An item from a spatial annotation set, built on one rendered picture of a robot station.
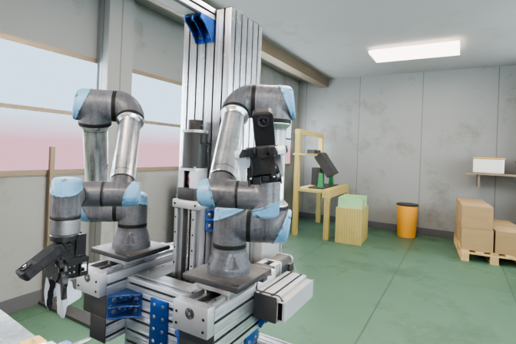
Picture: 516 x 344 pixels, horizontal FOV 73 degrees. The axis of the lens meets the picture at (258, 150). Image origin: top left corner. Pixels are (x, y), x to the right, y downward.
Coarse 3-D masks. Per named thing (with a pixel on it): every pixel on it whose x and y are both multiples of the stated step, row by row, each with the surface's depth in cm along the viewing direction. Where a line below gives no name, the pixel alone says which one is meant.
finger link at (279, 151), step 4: (272, 148) 68; (276, 148) 62; (280, 148) 63; (284, 148) 65; (272, 152) 68; (276, 152) 62; (280, 152) 62; (284, 152) 64; (276, 156) 68; (280, 156) 65; (276, 160) 69; (280, 160) 65; (276, 164) 70; (280, 164) 66; (280, 168) 66; (280, 172) 67
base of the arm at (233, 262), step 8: (216, 248) 116; (224, 248) 114; (232, 248) 114; (240, 248) 116; (216, 256) 115; (224, 256) 114; (232, 256) 114; (240, 256) 115; (208, 264) 118; (216, 264) 114; (224, 264) 113; (232, 264) 114; (240, 264) 115; (248, 264) 118; (208, 272) 116; (216, 272) 113; (224, 272) 112; (232, 272) 113; (240, 272) 114; (248, 272) 117
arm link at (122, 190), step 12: (120, 96) 126; (132, 96) 130; (120, 108) 125; (132, 108) 125; (120, 120) 124; (132, 120) 123; (120, 132) 119; (132, 132) 119; (120, 144) 115; (132, 144) 116; (120, 156) 112; (132, 156) 114; (120, 168) 108; (132, 168) 111; (120, 180) 106; (132, 180) 109; (108, 192) 103; (120, 192) 103; (132, 192) 104; (108, 204) 104; (120, 204) 105; (132, 204) 106
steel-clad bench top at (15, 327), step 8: (0, 312) 133; (0, 320) 126; (8, 320) 127; (0, 328) 121; (8, 328) 121; (16, 328) 122; (24, 328) 122; (0, 336) 116; (8, 336) 116; (16, 336) 116; (24, 336) 117; (32, 336) 117
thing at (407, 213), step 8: (400, 208) 628; (408, 208) 619; (416, 208) 621; (400, 216) 628; (408, 216) 619; (416, 216) 623; (400, 224) 628; (408, 224) 620; (416, 224) 627; (400, 232) 629; (408, 232) 620
